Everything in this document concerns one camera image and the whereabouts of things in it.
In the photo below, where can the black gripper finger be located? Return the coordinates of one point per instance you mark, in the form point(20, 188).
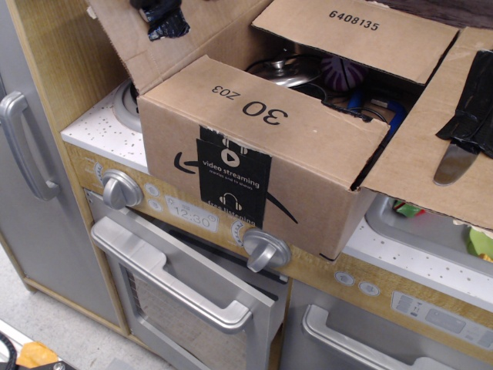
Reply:
point(155, 5)

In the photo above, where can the brown cardboard shipping box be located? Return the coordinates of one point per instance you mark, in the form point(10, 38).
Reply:
point(212, 129)

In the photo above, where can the silver front stove burner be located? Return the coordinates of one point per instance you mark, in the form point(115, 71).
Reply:
point(125, 106)

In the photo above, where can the silver pot lid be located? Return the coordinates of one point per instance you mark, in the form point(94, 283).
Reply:
point(289, 72)

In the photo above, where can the silver left oven knob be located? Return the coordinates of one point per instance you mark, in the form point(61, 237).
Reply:
point(120, 190)

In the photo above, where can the silver oven knob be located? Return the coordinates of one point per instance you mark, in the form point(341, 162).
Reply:
point(264, 250)
point(120, 190)

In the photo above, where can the purple striped ball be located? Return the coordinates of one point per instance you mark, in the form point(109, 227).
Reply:
point(342, 75)

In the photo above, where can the wooden toy kitchen unit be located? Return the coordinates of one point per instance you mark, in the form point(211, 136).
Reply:
point(73, 65)

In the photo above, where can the grey toy fridge door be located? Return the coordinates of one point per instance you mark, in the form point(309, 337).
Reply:
point(42, 230)

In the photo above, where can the silver right oven knob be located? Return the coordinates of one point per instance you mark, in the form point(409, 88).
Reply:
point(264, 250)

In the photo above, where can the grey toy oven door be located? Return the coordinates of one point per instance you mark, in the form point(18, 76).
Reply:
point(193, 303)

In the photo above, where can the green red toy packet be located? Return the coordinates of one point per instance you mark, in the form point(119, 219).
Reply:
point(406, 209)

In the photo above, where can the grey toy sink basin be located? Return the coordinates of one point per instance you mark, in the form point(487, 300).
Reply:
point(428, 232)

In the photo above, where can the orange object on floor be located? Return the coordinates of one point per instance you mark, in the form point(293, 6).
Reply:
point(35, 354)

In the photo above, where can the grey toy dishwasher door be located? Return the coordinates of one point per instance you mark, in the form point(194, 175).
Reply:
point(325, 332)

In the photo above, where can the yellow green toy item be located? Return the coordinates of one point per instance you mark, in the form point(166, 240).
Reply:
point(479, 245)

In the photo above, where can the black-taped handle butter knife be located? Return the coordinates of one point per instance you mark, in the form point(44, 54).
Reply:
point(469, 130)

